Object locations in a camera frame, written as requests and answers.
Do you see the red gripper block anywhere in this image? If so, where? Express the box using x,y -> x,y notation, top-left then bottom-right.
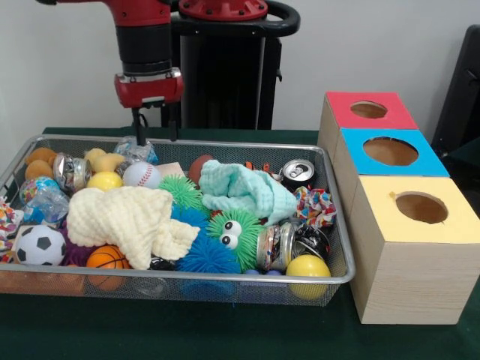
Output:
114,66 -> 185,147

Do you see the clear plastic packet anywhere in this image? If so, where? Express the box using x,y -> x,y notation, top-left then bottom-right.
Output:
113,135 -> 159,165

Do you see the yellow plush toy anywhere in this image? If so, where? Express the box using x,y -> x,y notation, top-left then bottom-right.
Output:
82,148 -> 127,174

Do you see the silver mesh bin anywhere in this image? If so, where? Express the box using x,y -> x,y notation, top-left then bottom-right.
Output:
0,133 -> 356,308

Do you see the wooden box with three holes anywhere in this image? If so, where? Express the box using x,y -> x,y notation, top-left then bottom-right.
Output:
316,91 -> 480,326

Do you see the white baseball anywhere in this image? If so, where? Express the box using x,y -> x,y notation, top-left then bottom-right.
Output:
122,160 -> 163,189

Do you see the small yellow ball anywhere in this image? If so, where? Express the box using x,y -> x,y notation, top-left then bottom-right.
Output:
85,171 -> 124,192

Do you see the cream knit cloth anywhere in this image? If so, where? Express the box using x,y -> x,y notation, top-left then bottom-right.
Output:
66,186 -> 201,271

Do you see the mint knit cloth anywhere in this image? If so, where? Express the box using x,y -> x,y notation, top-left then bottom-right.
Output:
197,159 -> 299,227

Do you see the small orange basketball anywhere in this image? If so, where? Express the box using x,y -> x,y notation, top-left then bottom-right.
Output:
85,245 -> 131,270

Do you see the silver soda can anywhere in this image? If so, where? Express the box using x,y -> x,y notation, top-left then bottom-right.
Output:
280,158 -> 318,192

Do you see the green spiky toy with eyes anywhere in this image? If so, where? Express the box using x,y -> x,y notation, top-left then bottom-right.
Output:
205,209 -> 266,274

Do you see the black and white soccer ball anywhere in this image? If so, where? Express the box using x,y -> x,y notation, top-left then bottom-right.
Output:
14,223 -> 68,266

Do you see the large yellow ball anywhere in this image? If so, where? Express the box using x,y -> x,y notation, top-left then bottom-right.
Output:
285,254 -> 332,300

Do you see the dark green table cloth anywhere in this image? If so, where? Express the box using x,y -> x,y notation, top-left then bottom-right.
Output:
0,126 -> 480,360

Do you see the black upright panel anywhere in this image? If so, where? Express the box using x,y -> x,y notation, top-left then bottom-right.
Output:
430,24 -> 480,158

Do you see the green cloth side table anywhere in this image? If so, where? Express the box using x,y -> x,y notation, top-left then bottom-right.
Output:
445,135 -> 480,179

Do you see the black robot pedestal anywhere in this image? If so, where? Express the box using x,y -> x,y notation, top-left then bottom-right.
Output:
160,0 -> 301,131

